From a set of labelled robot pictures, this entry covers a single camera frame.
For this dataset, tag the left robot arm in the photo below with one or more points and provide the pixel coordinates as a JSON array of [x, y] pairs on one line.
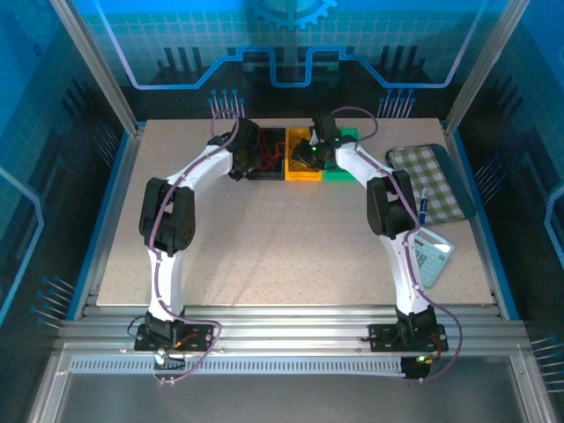
[[169, 247]]

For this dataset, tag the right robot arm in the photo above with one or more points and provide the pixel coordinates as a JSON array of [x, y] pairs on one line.
[[392, 211]]

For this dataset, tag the yellow plastic bin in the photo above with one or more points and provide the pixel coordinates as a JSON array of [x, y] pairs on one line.
[[304, 175]]

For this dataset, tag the black plastic bin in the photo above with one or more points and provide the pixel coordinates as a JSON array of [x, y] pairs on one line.
[[266, 175]]

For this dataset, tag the green plastic bin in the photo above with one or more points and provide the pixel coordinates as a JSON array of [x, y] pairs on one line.
[[341, 175]]

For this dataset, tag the blue pen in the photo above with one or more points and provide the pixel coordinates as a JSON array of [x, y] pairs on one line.
[[424, 207]]

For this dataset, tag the green checkered cloth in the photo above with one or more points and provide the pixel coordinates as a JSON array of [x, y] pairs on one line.
[[436, 176]]

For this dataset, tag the checkered fabric pouch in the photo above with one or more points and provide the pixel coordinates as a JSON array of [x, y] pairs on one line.
[[460, 176]]

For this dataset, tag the light green calculator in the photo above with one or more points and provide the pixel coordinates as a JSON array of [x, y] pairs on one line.
[[434, 257]]

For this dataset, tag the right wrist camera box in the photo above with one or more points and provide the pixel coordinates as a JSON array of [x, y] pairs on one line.
[[326, 127]]

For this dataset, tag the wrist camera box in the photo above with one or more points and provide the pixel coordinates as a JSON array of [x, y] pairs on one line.
[[250, 132], [326, 127]]

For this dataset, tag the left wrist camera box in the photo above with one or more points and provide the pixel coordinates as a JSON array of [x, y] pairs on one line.
[[250, 132]]

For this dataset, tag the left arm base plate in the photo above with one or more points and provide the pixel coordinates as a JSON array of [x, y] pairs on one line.
[[202, 338]]

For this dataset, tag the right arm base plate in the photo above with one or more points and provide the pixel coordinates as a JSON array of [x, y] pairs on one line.
[[383, 337]]

